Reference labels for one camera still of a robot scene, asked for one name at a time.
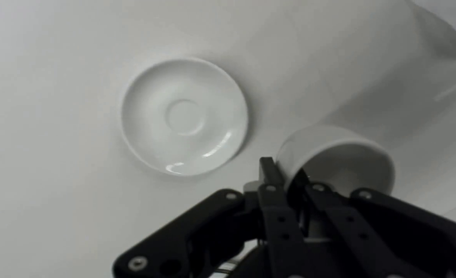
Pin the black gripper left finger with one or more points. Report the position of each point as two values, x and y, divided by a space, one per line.
288 254

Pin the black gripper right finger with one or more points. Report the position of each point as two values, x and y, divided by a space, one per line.
345 226

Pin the white saucer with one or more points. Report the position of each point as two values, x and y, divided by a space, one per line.
182 117

